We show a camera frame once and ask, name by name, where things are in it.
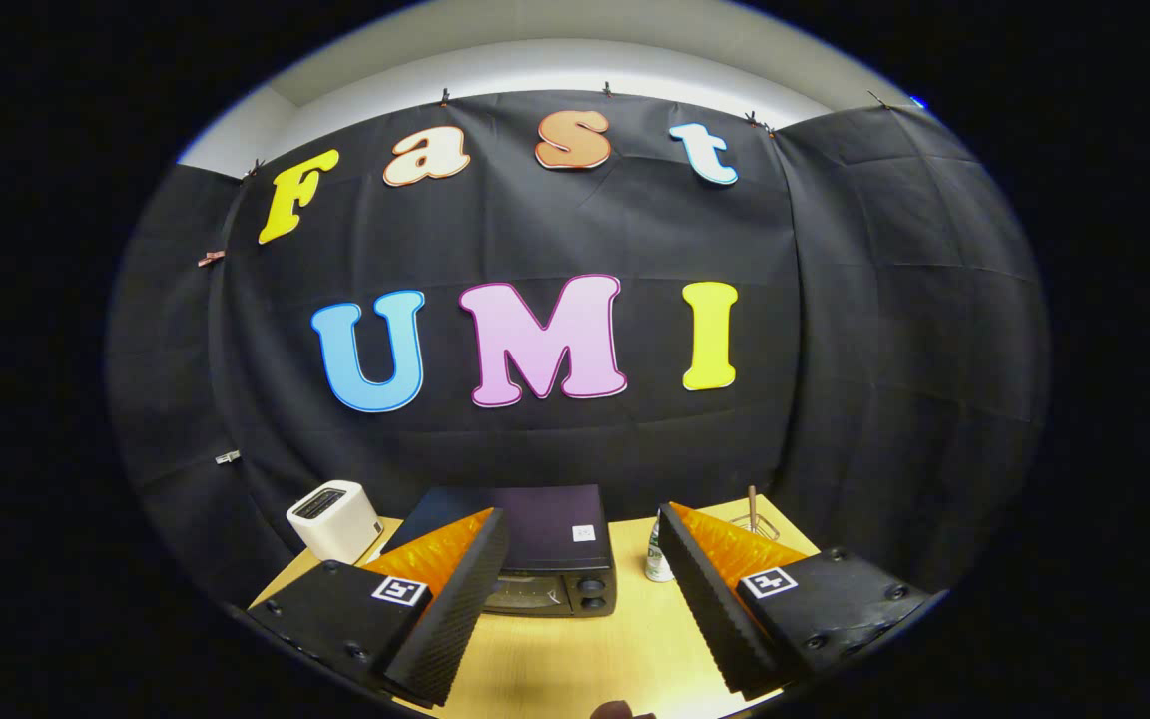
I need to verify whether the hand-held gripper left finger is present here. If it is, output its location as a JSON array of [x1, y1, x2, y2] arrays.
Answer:
[[246, 507, 511, 708]]

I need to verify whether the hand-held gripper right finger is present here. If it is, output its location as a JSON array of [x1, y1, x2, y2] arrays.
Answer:
[[657, 502, 935, 700]]

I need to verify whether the black toaster oven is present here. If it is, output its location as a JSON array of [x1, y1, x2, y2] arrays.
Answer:
[[382, 485, 618, 618]]

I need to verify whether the white pop-up toaster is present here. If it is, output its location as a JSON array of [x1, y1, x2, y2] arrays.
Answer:
[[286, 480, 384, 565]]

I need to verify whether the white bottle with green label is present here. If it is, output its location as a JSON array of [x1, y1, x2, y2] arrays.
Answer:
[[645, 509, 676, 583]]

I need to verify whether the clear square utensil holder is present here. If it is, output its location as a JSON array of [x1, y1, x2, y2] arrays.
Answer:
[[730, 514, 786, 545]]

